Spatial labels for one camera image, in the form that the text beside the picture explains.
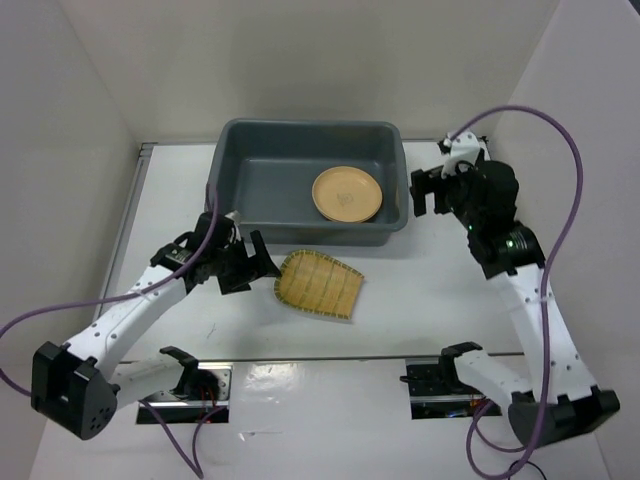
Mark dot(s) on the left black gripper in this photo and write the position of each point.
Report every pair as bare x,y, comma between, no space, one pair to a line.
263,266

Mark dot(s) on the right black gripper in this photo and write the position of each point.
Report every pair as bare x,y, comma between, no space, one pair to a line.
423,181

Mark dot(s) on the tan plate with bear logo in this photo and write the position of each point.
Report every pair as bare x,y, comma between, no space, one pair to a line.
346,195

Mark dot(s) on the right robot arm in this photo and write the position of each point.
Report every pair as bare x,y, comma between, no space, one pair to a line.
561,398

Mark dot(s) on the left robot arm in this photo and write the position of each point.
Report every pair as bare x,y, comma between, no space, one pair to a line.
81,384

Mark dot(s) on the grey plastic bin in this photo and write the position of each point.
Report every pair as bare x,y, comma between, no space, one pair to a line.
265,169

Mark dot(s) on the woven bamboo tray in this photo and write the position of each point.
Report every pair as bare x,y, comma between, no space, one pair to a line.
316,283

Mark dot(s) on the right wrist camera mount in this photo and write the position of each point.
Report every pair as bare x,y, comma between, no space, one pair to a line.
462,150

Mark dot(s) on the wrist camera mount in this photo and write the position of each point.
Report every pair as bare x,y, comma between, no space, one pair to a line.
235,220
462,150

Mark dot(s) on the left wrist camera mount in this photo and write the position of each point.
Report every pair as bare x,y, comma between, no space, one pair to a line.
235,220

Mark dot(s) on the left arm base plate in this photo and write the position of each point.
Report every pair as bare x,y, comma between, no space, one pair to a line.
207,396

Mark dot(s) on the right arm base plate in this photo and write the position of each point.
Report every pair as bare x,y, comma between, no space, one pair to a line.
430,397

